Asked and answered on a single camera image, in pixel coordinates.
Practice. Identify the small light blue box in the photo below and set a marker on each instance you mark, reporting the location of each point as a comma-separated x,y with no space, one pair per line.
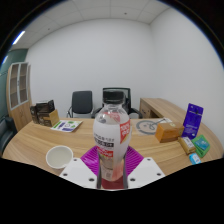
195,158

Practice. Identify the wooden shelf cabinet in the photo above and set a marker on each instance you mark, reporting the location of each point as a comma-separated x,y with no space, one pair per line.
19,100

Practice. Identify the white printed cup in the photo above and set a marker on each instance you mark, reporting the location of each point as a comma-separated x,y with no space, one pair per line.
59,156

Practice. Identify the dark brown carton box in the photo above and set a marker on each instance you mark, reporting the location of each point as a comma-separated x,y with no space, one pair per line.
33,115
48,116

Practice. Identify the clear bottle with black cap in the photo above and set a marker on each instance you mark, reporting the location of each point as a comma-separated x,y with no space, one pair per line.
111,133

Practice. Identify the green box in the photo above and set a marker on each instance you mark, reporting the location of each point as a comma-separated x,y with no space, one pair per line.
201,145

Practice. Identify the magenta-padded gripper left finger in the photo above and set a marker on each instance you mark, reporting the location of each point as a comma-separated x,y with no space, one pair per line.
76,170

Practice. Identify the orange-brown box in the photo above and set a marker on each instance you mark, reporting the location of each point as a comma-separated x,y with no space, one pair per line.
168,132

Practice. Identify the black armchair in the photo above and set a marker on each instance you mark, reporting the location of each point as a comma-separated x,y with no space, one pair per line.
6,133

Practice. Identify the wooden side desk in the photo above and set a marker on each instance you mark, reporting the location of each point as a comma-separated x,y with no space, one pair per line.
160,106

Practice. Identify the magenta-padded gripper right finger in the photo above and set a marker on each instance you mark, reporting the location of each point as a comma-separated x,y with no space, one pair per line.
145,171

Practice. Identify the black armless office chair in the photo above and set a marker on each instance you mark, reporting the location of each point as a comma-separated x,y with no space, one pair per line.
81,101

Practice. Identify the printed paper leaflet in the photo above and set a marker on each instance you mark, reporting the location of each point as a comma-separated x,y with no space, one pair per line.
66,126

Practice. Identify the small tan packet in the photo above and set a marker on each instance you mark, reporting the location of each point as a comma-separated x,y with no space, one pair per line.
186,145

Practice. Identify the black mesh office chair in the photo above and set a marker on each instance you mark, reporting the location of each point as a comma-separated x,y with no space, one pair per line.
127,96

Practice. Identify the flat round red coaster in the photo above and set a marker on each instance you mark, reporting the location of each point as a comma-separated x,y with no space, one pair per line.
112,185

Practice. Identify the purple box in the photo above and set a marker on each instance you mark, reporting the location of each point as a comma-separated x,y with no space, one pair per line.
192,120

